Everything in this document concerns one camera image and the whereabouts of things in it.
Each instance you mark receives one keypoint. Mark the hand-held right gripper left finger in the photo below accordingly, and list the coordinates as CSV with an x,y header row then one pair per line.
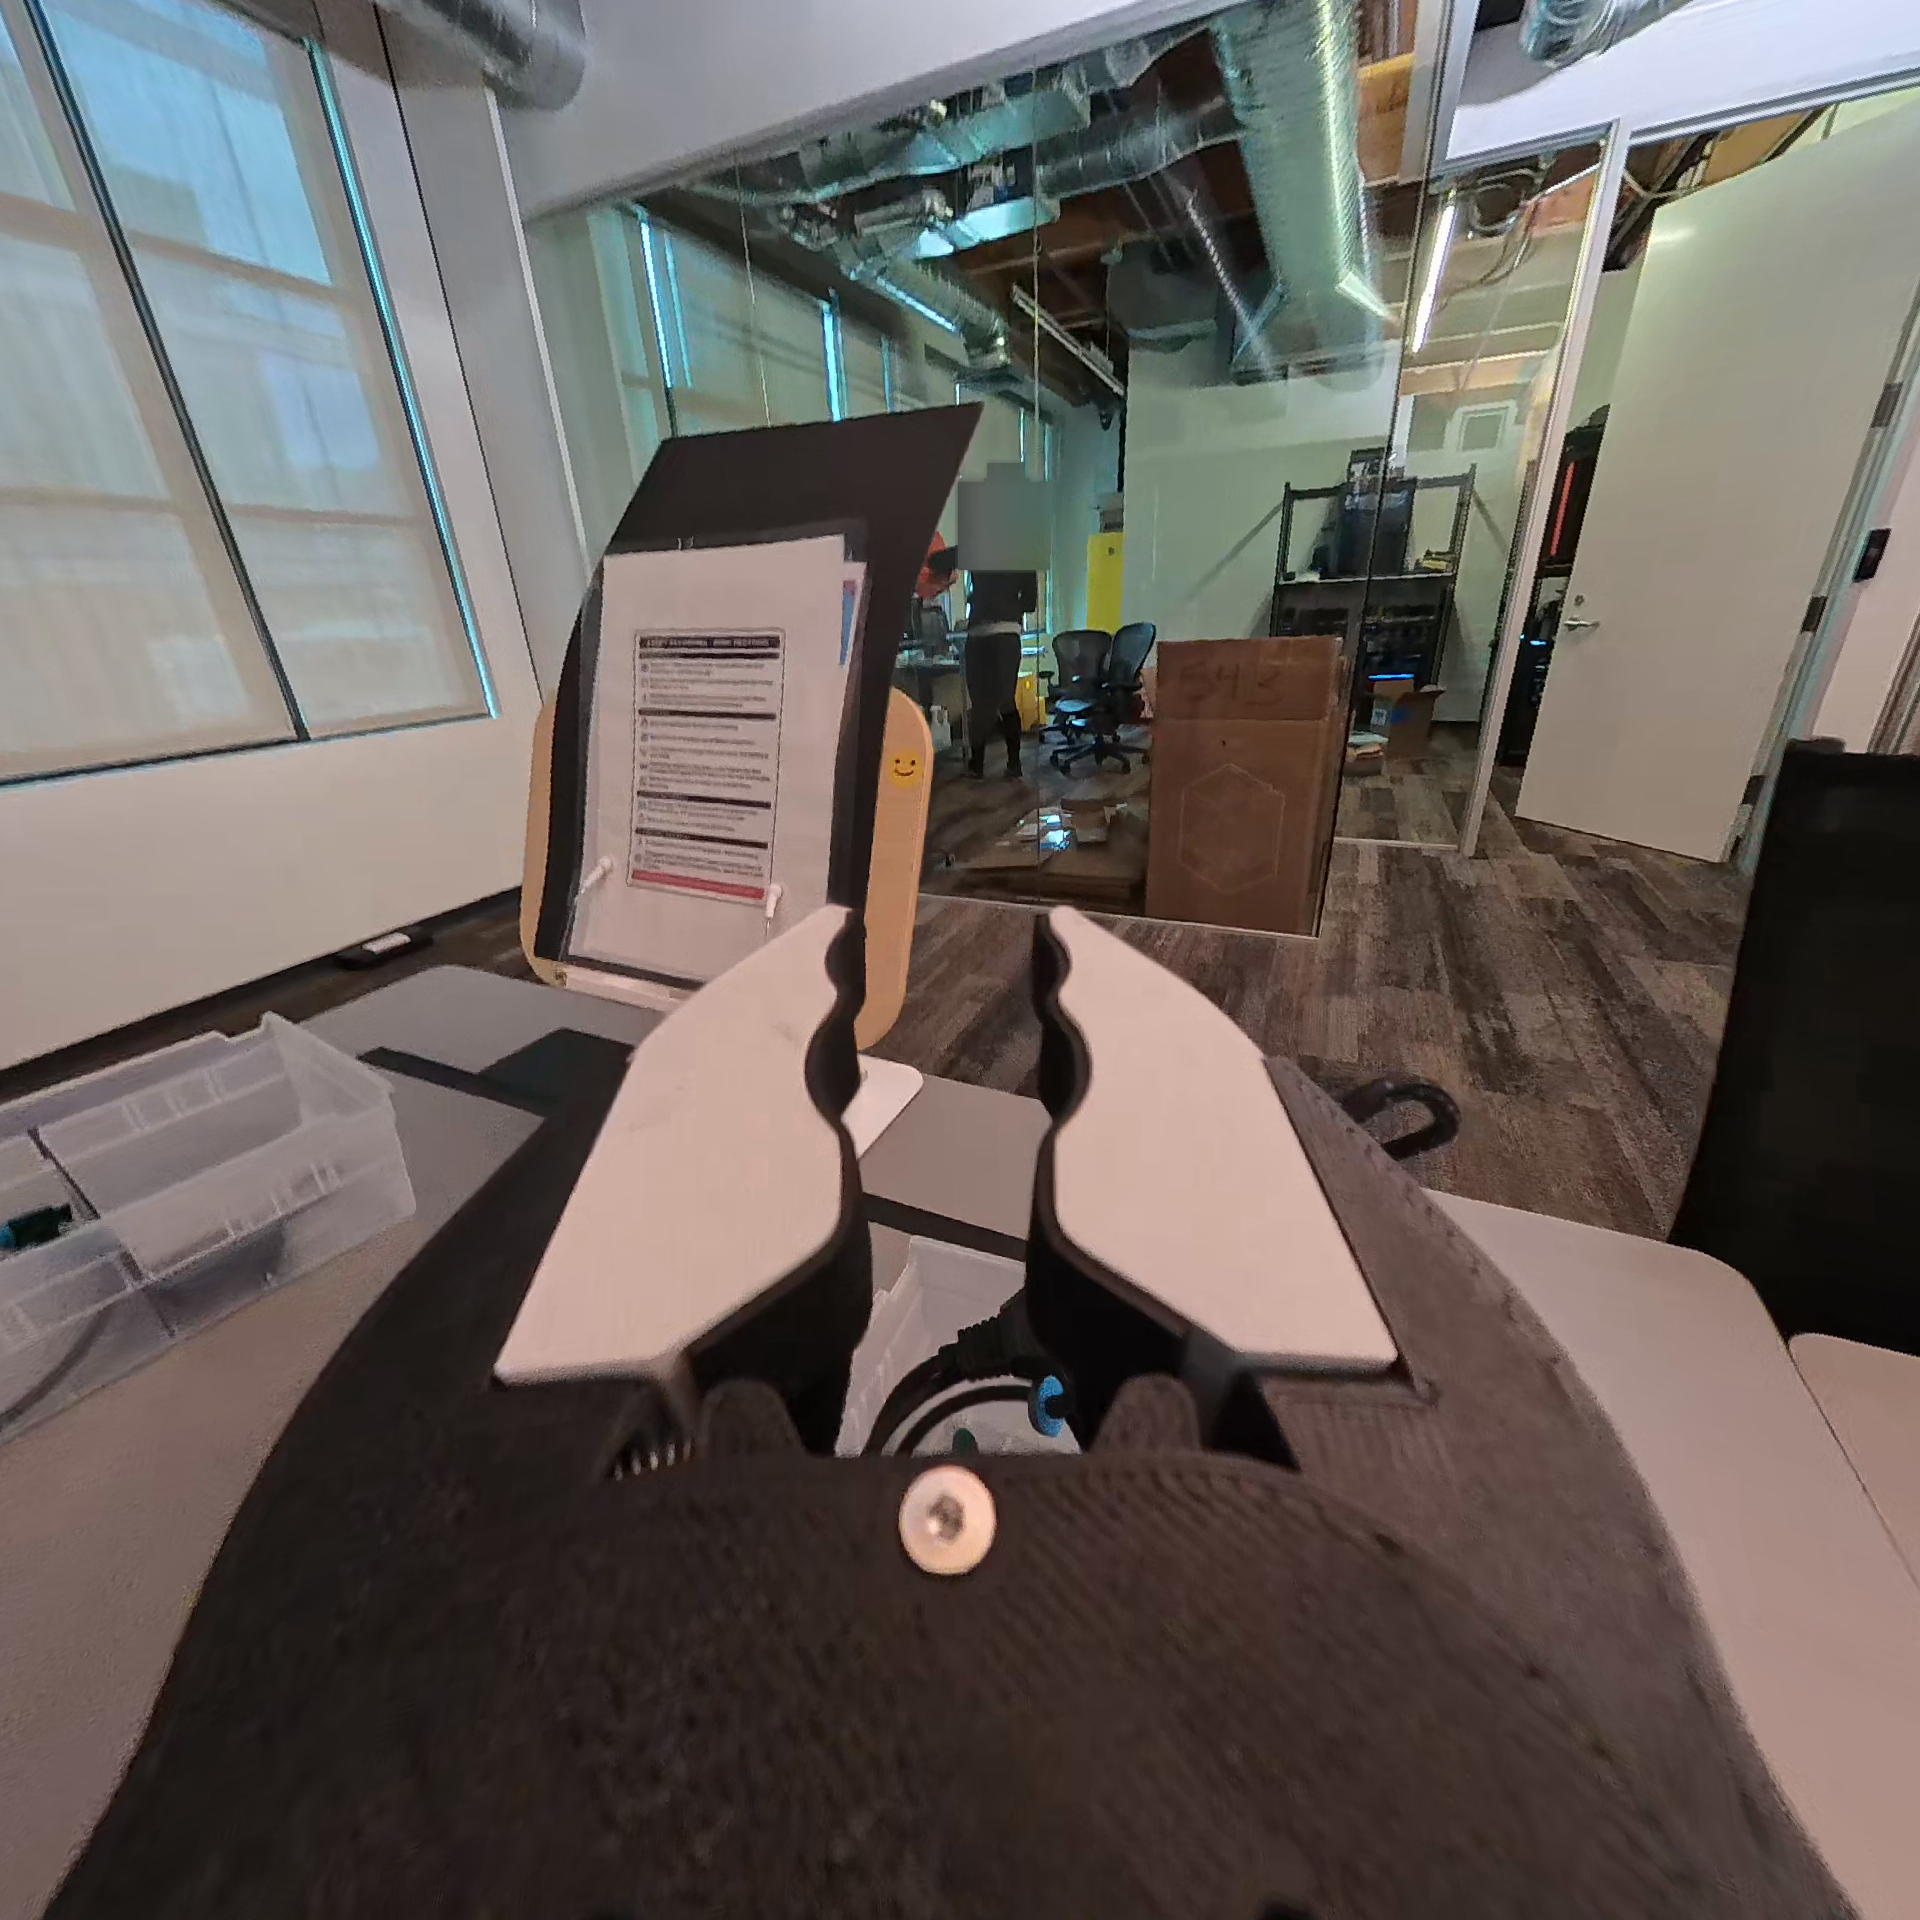
x,y
705,1171

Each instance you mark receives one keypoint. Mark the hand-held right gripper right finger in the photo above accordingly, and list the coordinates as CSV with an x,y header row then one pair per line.
x,y
1216,1185

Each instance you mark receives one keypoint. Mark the brown cardboard box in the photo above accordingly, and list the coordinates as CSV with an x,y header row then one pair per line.
x,y
1246,782

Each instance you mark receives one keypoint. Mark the divided clear plastic bin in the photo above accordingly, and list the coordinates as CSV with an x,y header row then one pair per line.
x,y
225,1139

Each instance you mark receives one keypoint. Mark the black office chair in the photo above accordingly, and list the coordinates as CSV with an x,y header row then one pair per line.
x,y
1076,690
1134,666

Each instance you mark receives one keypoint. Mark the printed instruction sheet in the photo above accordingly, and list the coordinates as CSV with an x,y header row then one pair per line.
x,y
705,600

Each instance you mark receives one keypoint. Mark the black metal shelf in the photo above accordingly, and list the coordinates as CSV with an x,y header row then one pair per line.
x,y
1373,600

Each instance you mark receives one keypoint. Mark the black mesh chair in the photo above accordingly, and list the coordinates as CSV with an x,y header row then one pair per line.
x,y
1815,1050

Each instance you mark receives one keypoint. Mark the yellow cabinet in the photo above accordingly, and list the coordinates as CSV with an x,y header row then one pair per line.
x,y
1106,569

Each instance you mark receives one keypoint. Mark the wooden document stand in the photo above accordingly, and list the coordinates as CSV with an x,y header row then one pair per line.
x,y
781,479

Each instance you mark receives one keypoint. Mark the white door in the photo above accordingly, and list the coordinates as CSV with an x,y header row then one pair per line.
x,y
1695,524

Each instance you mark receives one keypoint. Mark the large office window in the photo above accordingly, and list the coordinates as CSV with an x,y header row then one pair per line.
x,y
225,375

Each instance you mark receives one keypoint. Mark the silver ventilation duct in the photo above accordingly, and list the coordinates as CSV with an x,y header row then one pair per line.
x,y
1305,149

